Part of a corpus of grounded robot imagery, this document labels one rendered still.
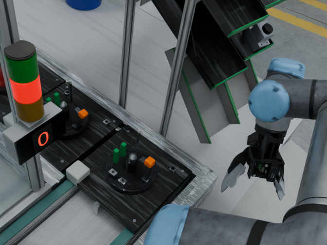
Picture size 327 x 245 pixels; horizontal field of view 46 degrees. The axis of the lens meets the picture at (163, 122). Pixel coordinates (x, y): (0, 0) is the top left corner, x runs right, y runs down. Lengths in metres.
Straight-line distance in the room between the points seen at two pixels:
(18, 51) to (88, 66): 0.83
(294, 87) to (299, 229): 0.35
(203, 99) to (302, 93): 0.44
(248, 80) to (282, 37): 2.26
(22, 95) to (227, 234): 0.44
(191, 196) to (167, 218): 0.57
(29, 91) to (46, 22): 1.01
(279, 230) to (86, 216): 0.67
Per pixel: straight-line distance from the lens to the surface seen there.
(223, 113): 1.18
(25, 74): 0.69
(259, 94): 0.74
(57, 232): 1.03
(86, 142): 1.11
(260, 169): 0.92
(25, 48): 0.69
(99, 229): 1.03
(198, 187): 1.07
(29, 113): 0.76
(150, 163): 0.94
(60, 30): 1.67
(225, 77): 1.02
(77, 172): 1.02
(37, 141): 0.82
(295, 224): 0.47
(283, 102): 0.73
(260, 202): 1.22
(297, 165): 1.36
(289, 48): 3.42
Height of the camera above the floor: 1.84
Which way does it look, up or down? 48 degrees down
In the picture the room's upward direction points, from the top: 12 degrees clockwise
